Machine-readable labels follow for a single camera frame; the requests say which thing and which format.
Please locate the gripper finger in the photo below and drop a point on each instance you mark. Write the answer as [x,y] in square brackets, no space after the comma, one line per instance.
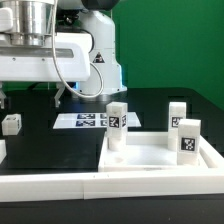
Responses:
[2,97]
[60,89]

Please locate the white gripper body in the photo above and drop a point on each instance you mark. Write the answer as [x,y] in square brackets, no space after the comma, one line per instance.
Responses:
[33,64]

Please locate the white square tabletop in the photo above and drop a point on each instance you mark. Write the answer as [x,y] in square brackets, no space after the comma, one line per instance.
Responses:
[144,151]

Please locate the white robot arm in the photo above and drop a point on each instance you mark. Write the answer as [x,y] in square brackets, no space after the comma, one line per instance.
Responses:
[29,23]

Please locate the white marker sheet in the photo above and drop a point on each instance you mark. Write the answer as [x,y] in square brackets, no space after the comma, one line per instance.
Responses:
[80,120]

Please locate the white U-shaped obstacle fence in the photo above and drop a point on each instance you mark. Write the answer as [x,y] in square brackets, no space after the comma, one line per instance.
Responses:
[189,181]

